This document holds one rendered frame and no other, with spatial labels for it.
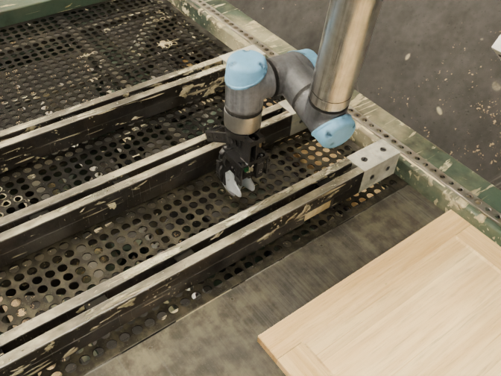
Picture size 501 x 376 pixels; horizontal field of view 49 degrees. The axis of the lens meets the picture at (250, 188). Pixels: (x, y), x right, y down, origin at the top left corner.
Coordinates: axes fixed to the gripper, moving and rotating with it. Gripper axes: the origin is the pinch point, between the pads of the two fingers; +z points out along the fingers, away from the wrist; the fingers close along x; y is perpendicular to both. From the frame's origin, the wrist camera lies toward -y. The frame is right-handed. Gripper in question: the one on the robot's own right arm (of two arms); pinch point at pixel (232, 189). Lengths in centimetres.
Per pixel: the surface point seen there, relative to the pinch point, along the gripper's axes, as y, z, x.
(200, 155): -9.3, -4.7, -2.9
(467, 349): 57, 1, 13
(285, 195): 11.7, -4.8, 5.3
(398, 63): -52, 35, 124
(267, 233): 16.1, -1.6, -2.6
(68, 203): -12.5, -3.5, -33.4
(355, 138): 1.3, 1.0, 38.1
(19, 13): -101, -1, -12
